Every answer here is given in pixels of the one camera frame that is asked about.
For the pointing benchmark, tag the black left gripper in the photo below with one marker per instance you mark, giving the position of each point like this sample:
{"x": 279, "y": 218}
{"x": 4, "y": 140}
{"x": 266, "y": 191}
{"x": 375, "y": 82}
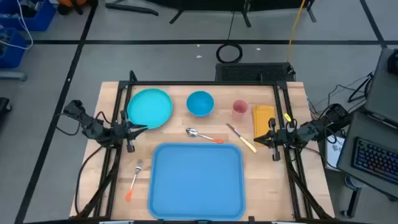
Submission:
{"x": 122, "y": 133}

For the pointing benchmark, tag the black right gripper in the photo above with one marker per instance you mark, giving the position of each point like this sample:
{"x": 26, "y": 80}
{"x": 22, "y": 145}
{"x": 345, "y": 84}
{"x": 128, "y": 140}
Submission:
{"x": 281, "y": 137}

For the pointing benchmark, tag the yellow cloth napkin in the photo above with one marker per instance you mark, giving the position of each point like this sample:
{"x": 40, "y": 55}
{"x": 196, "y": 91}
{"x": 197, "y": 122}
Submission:
{"x": 262, "y": 119}

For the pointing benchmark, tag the teal plastic plate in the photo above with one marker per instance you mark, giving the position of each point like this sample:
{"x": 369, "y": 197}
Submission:
{"x": 149, "y": 109}

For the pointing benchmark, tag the pink plastic cup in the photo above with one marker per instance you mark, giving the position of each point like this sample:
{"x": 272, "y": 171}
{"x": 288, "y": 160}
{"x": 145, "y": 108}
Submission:
{"x": 240, "y": 110}

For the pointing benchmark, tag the blue ribbed plastic bowl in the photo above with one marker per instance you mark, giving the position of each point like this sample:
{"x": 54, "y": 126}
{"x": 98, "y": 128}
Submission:
{"x": 200, "y": 103}

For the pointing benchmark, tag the blue plastic tray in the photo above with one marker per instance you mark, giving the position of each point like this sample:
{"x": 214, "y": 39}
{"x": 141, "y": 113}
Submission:
{"x": 197, "y": 182}

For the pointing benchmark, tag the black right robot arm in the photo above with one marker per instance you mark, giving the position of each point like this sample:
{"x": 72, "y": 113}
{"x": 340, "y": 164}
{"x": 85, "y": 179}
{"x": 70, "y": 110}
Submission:
{"x": 323, "y": 123}

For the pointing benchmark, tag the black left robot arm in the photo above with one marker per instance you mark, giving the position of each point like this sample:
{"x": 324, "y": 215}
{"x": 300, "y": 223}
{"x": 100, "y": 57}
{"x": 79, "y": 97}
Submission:
{"x": 90, "y": 126}

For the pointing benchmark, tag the grey keyboard tray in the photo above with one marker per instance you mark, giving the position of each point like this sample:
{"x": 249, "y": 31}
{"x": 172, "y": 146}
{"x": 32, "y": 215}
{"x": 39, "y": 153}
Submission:
{"x": 357, "y": 124}

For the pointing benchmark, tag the black perforated computer case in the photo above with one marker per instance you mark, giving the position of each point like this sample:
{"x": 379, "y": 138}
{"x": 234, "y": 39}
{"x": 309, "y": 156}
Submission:
{"x": 255, "y": 72}

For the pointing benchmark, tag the white printed paper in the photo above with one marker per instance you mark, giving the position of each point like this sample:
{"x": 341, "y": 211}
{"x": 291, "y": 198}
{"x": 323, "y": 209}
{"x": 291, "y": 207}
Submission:
{"x": 334, "y": 152}

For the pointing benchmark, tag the white blue round container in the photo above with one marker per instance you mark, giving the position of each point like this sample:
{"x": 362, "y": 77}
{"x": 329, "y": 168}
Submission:
{"x": 353, "y": 183}

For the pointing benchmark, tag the black desk leg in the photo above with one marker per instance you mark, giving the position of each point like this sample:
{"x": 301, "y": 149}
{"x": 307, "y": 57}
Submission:
{"x": 353, "y": 202}

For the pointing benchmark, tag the black backlit keyboard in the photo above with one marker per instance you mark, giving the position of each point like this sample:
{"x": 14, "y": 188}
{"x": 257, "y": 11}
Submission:
{"x": 373, "y": 158}

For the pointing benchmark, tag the black floor stand foot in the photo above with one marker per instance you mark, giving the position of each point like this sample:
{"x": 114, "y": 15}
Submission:
{"x": 130, "y": 8}

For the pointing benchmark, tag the grey desk top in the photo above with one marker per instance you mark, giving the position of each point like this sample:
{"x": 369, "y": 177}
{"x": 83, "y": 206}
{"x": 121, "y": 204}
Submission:
{"x": 382, "y": 93}

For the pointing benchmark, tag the black equipment piece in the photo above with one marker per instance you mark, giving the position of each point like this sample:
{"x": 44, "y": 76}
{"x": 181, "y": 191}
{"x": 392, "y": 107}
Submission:
{"x": 3, "y": 109}

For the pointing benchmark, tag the grey metal bar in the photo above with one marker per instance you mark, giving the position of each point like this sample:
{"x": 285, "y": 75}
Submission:
{"x": 12, "y": 75}

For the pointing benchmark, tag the orange and black object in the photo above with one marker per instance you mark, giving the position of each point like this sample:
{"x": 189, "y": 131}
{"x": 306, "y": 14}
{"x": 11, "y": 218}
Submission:
{"x": 71, "y": 2}

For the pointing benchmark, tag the black partition screen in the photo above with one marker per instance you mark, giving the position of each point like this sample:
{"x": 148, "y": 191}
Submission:
{"x": 217, "y": 3}

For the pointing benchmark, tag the blue storage bin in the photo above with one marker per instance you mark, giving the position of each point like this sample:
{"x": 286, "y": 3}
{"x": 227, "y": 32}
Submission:
{"x": 14, "y": 53}
{"x": 43, "y": 18}

